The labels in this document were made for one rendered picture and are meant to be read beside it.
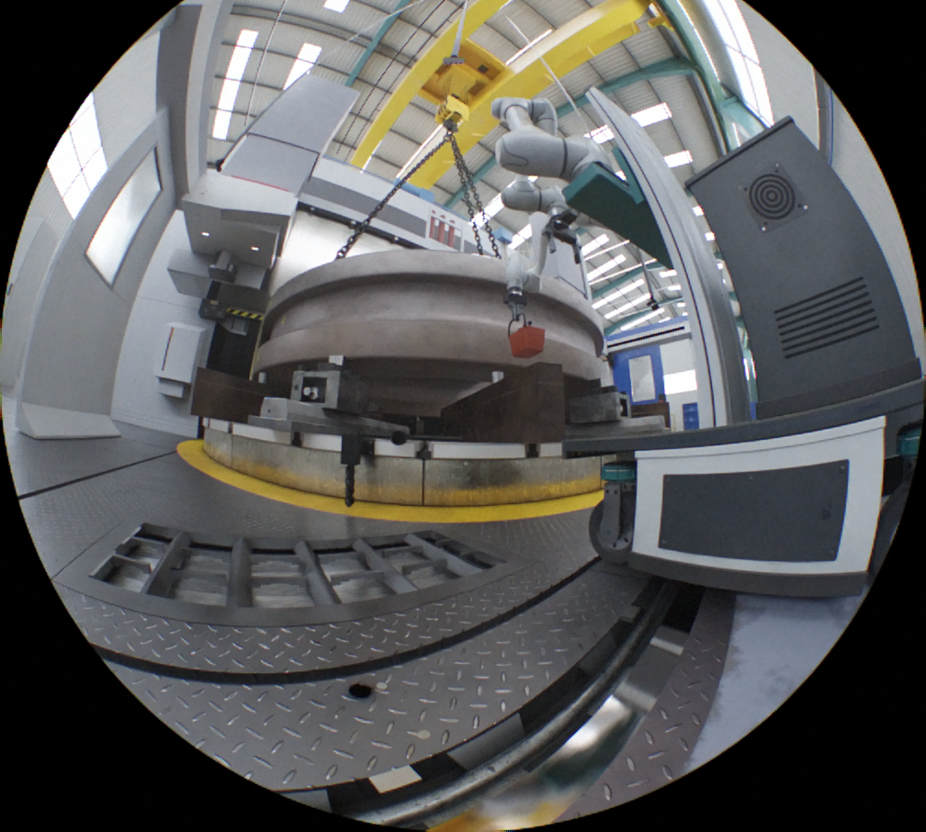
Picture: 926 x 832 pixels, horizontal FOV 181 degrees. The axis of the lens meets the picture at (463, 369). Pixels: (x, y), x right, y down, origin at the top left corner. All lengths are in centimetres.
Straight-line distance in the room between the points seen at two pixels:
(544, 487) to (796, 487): 131
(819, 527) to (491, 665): 48
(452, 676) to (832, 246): 83
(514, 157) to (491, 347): 137
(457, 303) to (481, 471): 132
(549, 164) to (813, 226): 76
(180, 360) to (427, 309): 335
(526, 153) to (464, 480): 135
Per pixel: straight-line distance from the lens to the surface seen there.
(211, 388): 259
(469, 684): 43
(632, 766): 37
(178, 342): 442
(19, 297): 570
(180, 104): 288
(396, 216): 879
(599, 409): 244
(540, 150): 101
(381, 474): 143
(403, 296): 229
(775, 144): 76
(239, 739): 39
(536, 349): 153
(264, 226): 339
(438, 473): 141
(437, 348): 195
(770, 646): 54
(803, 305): 60
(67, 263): 230
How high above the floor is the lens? 32
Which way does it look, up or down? 14 degrees up
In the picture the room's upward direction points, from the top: 1 degrees clockwise
